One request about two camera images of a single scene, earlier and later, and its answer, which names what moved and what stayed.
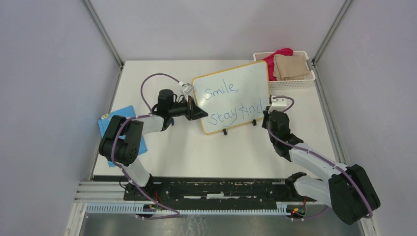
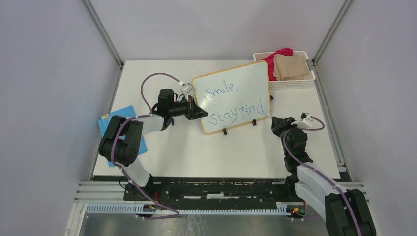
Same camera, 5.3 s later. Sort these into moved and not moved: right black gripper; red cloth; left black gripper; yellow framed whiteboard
Moved: right black gripper
Not moved: yellow framed whiteboard; left black gripper; red cloth
